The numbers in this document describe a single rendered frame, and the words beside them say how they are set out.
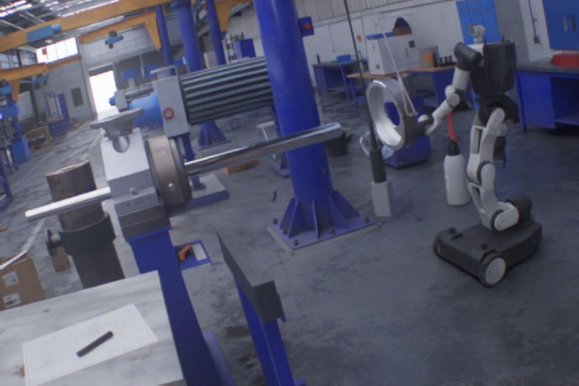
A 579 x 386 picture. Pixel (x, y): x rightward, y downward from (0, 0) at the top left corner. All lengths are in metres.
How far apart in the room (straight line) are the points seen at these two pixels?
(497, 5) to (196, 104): 4.09
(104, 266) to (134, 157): 1.76
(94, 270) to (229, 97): 2.90
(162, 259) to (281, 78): 2.23
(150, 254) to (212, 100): 3.92
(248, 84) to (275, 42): 2.00
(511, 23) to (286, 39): 3.93
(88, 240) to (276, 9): 2.20
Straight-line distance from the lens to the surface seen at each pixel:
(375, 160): 1.75
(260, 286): 1.59
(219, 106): 5.89
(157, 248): 2.07
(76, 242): 3.70
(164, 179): 2.17
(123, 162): 2.14
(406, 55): 9.11
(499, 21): 6.93
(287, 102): 3.98
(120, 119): 2.19
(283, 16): 3.95
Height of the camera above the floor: 1.55
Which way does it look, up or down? 14 degrees down
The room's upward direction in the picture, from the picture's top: 12 degrees counter-clockwise
